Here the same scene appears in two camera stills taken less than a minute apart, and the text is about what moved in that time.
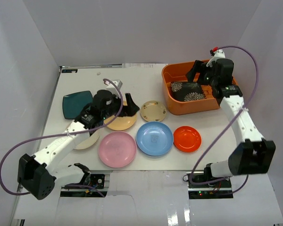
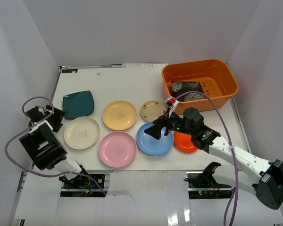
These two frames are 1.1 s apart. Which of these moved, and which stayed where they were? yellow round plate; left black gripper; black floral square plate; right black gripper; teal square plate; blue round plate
Moved: right black gripper; left black gripper
Stayed: yellow round plate; black floral square plate; teal square plate; blue round plate
